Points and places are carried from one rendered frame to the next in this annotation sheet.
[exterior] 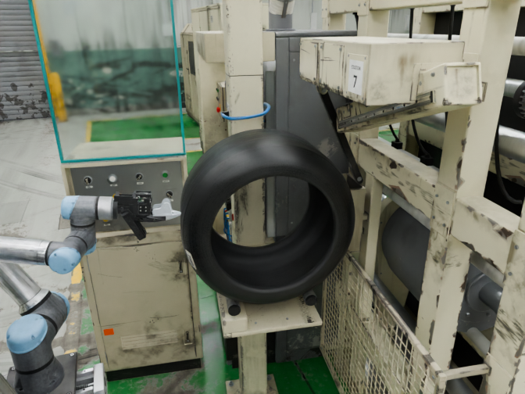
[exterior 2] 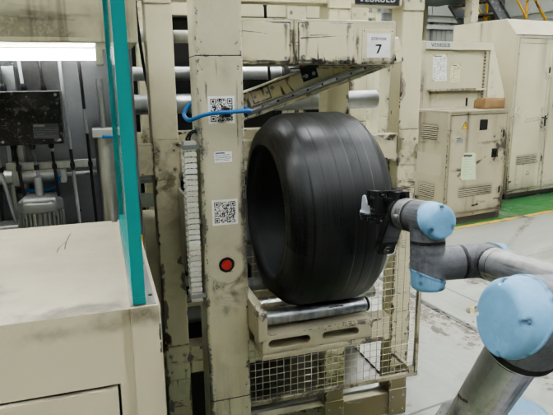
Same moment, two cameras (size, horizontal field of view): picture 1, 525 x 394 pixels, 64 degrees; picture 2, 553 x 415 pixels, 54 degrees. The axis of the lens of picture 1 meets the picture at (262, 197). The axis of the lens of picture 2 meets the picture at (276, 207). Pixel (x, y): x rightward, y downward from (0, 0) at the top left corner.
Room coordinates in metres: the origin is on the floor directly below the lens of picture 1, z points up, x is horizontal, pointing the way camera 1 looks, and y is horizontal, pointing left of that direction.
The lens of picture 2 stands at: (1.70, 1.66, 1.59)
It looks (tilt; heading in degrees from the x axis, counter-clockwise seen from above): 13 degrees down; 263
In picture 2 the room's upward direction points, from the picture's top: 1 degrees counter-clockwise
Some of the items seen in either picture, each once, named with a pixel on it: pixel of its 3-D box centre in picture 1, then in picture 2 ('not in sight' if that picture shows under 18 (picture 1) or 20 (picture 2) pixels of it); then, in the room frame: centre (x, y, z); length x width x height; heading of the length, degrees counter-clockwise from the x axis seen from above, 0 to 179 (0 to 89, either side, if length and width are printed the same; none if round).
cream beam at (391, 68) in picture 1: (363, 64); (303, 44); (1.35, -0.32, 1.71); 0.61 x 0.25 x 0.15; 10
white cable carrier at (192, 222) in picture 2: not in sight; (193, 221); (1.74, 0.11, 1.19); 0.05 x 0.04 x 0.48; 100
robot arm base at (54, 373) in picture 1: (37, 369); not in sight; (1.09, 0.76, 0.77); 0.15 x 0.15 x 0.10
